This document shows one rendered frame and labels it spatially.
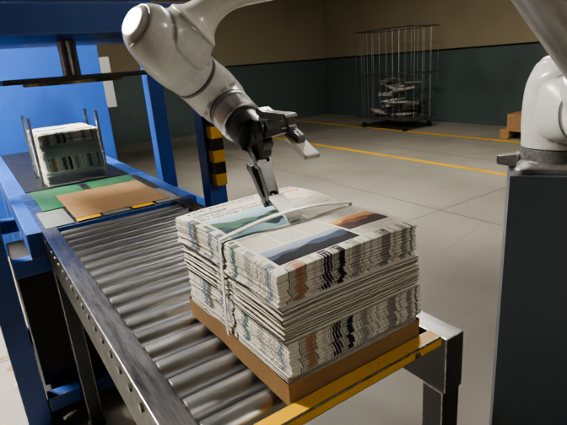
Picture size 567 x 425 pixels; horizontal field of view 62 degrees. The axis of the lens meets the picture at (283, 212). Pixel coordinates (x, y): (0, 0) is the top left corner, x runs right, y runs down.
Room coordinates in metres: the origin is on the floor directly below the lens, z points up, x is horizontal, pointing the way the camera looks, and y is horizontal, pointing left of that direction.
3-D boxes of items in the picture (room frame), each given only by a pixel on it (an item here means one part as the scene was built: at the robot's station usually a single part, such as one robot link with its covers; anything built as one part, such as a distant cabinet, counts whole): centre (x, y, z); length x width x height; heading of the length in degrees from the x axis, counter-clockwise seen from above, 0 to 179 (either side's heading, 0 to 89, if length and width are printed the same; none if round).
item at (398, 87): (8.76, -2.20, 0.85); 1.22 x 0.82 x 1.71; 33
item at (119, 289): (1.19, 0.27, 0.77); 0.47 x 0.05 x 0.05; 123
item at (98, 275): (1.30, 0.35, 0.77); 0.47 x 0.05 x 0.05; 123
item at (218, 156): (1.97, 0.26, 1.05); 0.05 x 0.05 x 0.45; 33
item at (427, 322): (1.32, 0.06, 0.74); 1.34 x 0.05 x 0.12; 33
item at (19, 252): (2.04, 0.82, 0.38); 0.94 x 0.69 x 0.63; 123
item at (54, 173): (2.52, 1.13, 0.93); 0.38 x 0.30 x 0.26; 33
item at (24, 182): (2.99, 1.43, 0.75); 1.55 x 0.65 x 0.10; 33
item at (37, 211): (2.04, 0.82, 0.75); 0.70 x 0.65 x 0.10; 33
